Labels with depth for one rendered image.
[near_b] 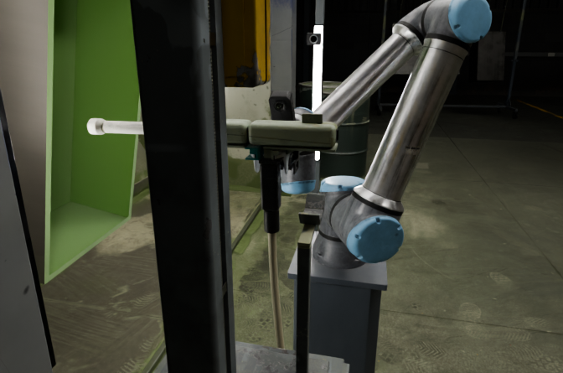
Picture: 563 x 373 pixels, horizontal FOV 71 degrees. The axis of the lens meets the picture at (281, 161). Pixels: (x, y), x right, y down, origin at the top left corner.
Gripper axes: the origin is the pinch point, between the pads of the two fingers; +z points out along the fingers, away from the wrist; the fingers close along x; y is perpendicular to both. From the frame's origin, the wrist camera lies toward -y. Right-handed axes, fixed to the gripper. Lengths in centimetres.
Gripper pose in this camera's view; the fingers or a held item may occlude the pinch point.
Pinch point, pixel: (266, 150)
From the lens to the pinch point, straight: 70.6
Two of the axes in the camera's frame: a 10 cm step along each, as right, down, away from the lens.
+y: 0.1, 9.6, 2.9
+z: -2.2, 2.9, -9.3
